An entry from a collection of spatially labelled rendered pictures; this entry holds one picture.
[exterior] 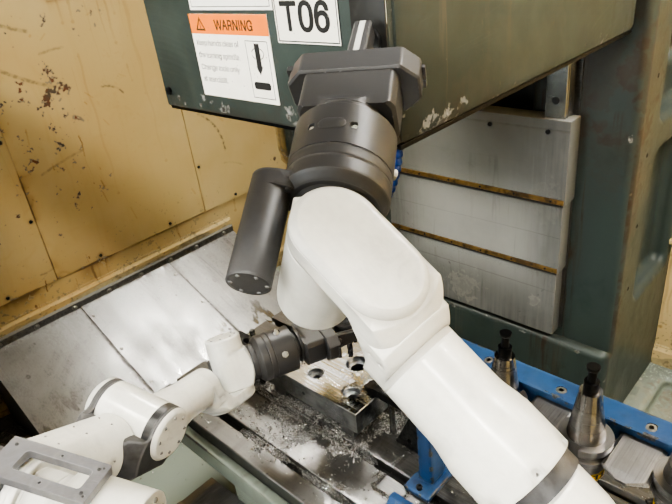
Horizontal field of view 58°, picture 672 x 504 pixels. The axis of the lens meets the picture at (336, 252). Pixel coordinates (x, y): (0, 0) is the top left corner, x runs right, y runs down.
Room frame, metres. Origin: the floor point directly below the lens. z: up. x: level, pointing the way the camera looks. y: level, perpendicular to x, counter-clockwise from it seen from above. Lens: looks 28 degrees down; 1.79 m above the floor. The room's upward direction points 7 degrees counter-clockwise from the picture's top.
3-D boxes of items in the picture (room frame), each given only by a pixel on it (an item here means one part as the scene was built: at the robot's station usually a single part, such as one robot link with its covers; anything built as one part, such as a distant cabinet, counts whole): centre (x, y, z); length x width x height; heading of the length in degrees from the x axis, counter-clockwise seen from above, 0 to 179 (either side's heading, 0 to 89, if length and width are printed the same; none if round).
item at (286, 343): (0.94, 0.09, 1.10); 0.13 x 0.12 x 0.10; 21
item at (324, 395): (1.03, 0.02, 0.97); 0.29 x 0.23 x 0.05; 44
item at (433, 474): (0.75, -0.12, 1.05); 0.10 x 0.05 x 0.30; 134
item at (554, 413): (0.56, -0.23, 1.21); 0.07 x 0.05 x 0.01; 134
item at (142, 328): (1.46, 0.46, 0.75); 0.89 x 0.67 x 0.26; 134
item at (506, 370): (0.60, -0.20, 1.26); 0.04 x 0.04 x 0.07
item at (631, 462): (0.48, -0.31, 1.21); 0.07 x 0.05 x 0.01; 134
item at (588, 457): (0.52, -0.27, 1.21); 0.06 x 0.06 x 0.03
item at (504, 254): (1.29, -0.33, 1.16); 0.48 x 0.05 x 0.51; 44
